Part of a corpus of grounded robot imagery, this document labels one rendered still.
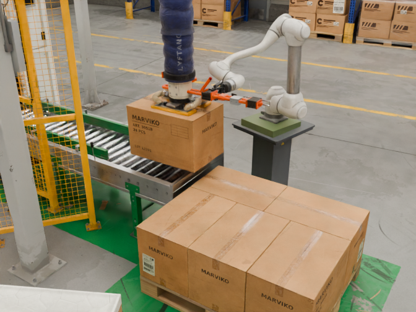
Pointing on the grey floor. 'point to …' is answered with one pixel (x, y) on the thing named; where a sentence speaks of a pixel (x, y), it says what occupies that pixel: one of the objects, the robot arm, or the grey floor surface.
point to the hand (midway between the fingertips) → (211, 95)
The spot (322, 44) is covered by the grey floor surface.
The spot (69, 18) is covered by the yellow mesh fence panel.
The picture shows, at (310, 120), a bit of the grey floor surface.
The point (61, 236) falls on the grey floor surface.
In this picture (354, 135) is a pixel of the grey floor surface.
